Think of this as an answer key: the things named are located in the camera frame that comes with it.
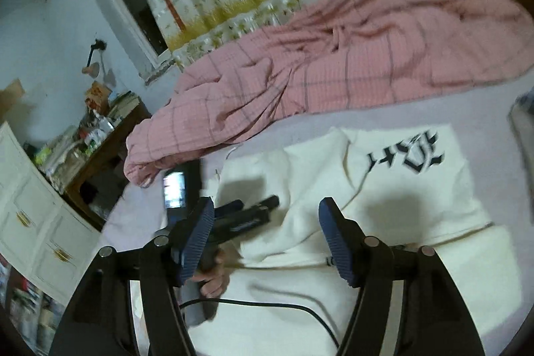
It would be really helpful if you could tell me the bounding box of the cream printed hoodie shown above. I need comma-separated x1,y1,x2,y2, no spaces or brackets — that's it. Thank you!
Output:
193,125,523,355

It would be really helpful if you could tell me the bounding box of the person's left hand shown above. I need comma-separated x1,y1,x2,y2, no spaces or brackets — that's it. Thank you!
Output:
191,249,229,298

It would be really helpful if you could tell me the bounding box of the dark wooden desk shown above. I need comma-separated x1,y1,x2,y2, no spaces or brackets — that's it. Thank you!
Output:
63,96,150,231

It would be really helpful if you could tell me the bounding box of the orange cardboard box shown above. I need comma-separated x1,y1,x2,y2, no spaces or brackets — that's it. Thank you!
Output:
85,81,111,116

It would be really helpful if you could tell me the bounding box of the desk clutter pile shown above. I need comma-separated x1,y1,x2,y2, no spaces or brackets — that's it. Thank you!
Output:
24,91,141,194

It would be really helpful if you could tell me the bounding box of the pink floral bed sheet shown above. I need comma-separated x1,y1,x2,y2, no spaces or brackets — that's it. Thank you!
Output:
99,71,534,356

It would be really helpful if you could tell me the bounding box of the pink plaid quilt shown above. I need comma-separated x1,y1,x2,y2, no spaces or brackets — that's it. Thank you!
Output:
124,0,533,186

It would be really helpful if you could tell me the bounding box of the white cabinet with gold handles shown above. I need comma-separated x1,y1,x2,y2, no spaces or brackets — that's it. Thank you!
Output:
0,123,99,305

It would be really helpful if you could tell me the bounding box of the black cable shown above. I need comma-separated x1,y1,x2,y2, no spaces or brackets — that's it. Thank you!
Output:
178,297,341,349

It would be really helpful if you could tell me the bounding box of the wall mounted desk lamp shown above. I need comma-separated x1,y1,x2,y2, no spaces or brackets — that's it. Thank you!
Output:
80,38,109,80

